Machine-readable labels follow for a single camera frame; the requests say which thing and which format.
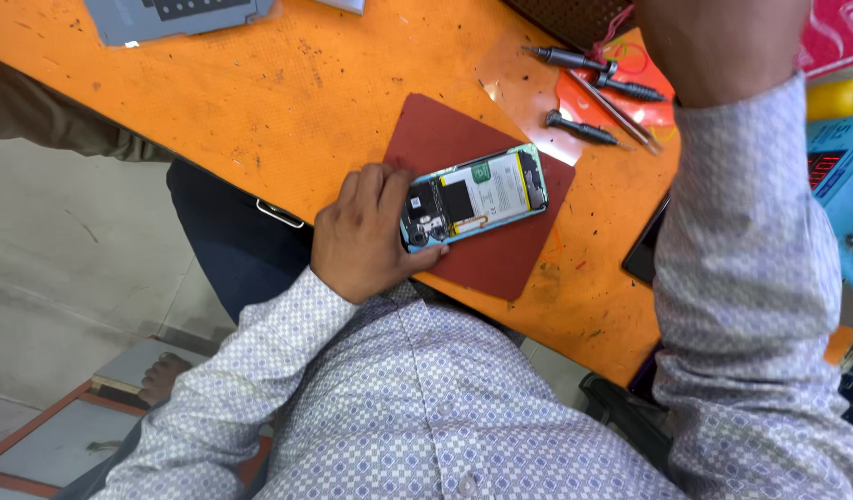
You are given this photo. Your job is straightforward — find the person's left hand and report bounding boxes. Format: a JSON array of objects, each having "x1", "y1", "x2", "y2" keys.
[{"x1": 310, "y1": 163, "x2": 450, "y2": 305}]

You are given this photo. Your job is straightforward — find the light blue smartphone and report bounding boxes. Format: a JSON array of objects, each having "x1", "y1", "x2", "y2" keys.
[{"x1": 399, "y1": 143, "x2": 550, "y2": 254}]

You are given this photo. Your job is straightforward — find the person's dark trousers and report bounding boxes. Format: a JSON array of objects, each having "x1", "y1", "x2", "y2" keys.
[{"x1": 165, "y1": 160, "x2": 318, "y2": 325}]

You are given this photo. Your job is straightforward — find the red-brown work mat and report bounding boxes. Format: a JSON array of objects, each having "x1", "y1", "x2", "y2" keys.
[{"x1": 383, "y1": 93, "x2": 577, "y2": 302}]

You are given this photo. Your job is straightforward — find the person's patterned shirt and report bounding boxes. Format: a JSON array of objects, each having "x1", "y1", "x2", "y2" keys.
[{"x1": 249, "y1": 280, "x2": 688, "y2": 500}]

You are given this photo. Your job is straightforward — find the clear plastic film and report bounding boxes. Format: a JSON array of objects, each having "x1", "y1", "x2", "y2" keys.
[{"x1": 475, "y1": 28, "x2": 587, "y2": 168}]

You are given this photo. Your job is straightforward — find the person's foot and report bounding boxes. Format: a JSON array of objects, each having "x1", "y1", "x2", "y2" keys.
[{"x1": 138, "y1": 351, "x2": 194, "y2": 408}]

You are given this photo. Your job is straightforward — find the grey precision screwdriver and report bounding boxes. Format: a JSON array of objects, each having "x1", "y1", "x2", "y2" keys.
[
  {"x1": 544, "y1": 109, "x2": 634, "y2": 151},
  {"x1": 593, "y1": 73, "x2": 668, "y2": 104},
  {"x1": 521, "y1": 45, "x2": 619, "y2": 76}
]

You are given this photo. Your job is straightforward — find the black smartphone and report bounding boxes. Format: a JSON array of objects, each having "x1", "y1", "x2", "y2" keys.
[{"x1": 621, "y1": 193, "x2": 672, "y2": 288}]

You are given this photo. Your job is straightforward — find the metal tweezers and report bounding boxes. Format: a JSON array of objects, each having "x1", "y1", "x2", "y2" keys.
[{"x1": 565, "y1": 67, "x2": 663, "y2": 156}]

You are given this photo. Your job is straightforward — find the grey laptop shell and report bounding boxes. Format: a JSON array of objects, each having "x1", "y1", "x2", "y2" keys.
[{"x1": 83, "y1": 0, "x2": 279, "y2": 48}]

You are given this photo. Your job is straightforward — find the dark mesh panel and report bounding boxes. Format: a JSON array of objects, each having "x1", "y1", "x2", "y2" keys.
[{"x1": 503, "y1": 0, "x2": 637, "y2": 51}]

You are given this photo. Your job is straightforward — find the red thread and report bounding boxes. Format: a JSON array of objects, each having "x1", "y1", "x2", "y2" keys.
[{"x1": 585, "y1": 6, "x2": 637, "y2": 65}]

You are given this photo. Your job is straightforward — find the olive brown cloth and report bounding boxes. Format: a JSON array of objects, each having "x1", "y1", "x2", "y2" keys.
[{"x1": 0, "y1": 54, "x2": 176, "y2": 165}]

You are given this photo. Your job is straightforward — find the red plastic sheet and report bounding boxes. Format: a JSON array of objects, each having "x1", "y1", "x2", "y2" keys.
[{"x1": 556, "y1": 28, "x2": 679, "y2": 148}]

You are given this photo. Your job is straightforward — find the blue machine with display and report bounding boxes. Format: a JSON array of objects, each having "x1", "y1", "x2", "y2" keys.
[{"x1": 805, "y1": 111, "x2": 853, "y2": 308}]

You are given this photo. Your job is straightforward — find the pink red packet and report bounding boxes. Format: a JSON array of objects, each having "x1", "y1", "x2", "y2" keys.
[{"x1": 797, "y1": 0, "x2": 853, "y2": 81}]

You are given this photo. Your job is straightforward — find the metal drawer handle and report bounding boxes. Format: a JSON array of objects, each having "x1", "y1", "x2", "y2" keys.
[{"x1": 256, "y1": 199, "x2": 307, "y2": 229}]

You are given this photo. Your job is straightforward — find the grey footrest with red frame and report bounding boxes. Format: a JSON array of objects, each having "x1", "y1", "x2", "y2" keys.
[{"x1": 0, "y1": 337, "x2": 275, "y2": 500}]

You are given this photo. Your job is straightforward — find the yellow tool handle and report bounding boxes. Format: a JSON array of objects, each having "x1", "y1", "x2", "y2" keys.
[{"x1": 806, "y1": 78, "x2": 853, "y2": 123}]

